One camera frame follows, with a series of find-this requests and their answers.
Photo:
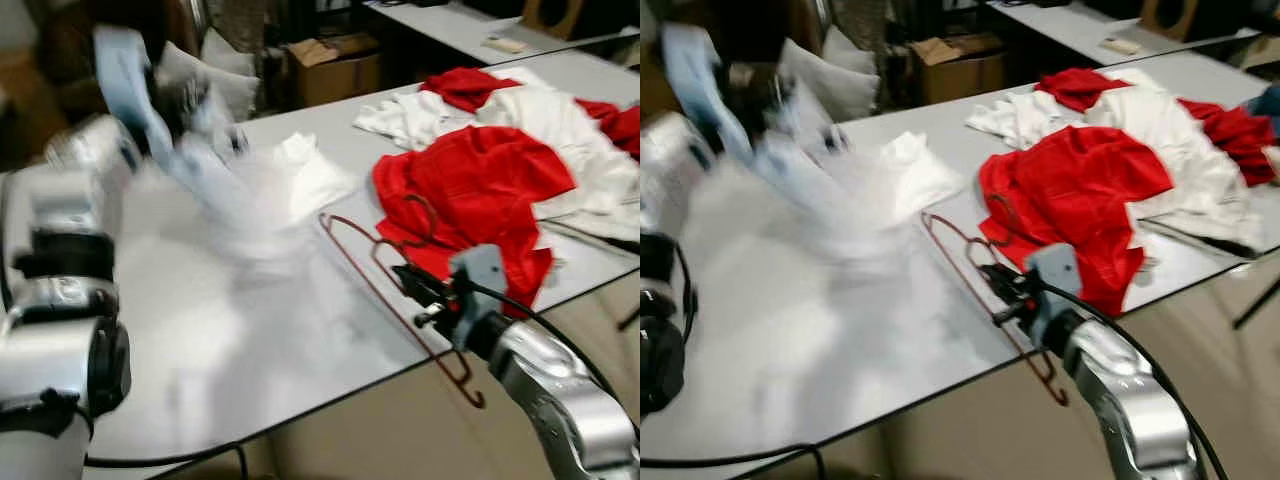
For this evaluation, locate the blue cloth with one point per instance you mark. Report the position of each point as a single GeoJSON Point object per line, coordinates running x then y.
{"type": "Point", "coordinates": [1265, 110]}

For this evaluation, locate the red garment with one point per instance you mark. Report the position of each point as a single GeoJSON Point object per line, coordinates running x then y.
{"type": "Point", "coordinates": [1070, 190]}
{"type": "Point", "coordinates": [1085, 88]}
{"type": "Point", "coordinates": [615, 125]}
{"type": "Point", "coordinates": [470, 88]}
{"type": "Point", "coordinates": [470, 190]}
{"type": "Point", "coordinates": [1230, 135]}

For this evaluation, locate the white printed garment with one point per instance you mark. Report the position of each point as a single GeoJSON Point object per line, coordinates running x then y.
{"type": "Point", "coordinates": [260, 190]}
{"type": "Point", "coordinates": [870, 190]}

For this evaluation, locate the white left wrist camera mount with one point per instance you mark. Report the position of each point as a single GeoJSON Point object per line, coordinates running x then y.
{"type": "Point", "coordinates": [695, 80]}
{"type": "Point", "coordinates": [125, 80]}

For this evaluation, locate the small beige box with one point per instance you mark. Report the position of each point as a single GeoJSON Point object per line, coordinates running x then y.
{"type": "Point", "coordinates": [1122, 45]}
{"type": "Point", "coordinates": [505, 44]}

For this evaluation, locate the brown wooden speaker box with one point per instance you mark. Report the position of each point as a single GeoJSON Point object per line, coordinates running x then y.
{"type": "Point", "coordinates": [1195, 25]}
{"type": "Point", "coordinates": [575, 25]}

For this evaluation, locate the white pillow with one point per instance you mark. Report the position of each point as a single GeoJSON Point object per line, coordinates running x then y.
{"type": "Point", "coordinates": [235, 90]}
{"type": "Point", "coordinates": [850, 90]}

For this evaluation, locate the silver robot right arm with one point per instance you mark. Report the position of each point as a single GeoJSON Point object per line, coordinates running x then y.
{"type": "Point", "coordinates": [560, 410]}
{"type": "Point", "coordinates": [1130, 400]}

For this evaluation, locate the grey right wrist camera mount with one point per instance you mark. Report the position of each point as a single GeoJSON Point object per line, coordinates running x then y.
{"type": "Point", "coordinates": [1052, 268]}
{"type": "Point", "coordinates": [480, 270]}

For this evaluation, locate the brown cardboard box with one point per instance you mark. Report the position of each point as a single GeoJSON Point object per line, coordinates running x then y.
{"type": "Point", "coordinates": [340, 80]}
{"type": "Point", "coordinates": [960, 78]}

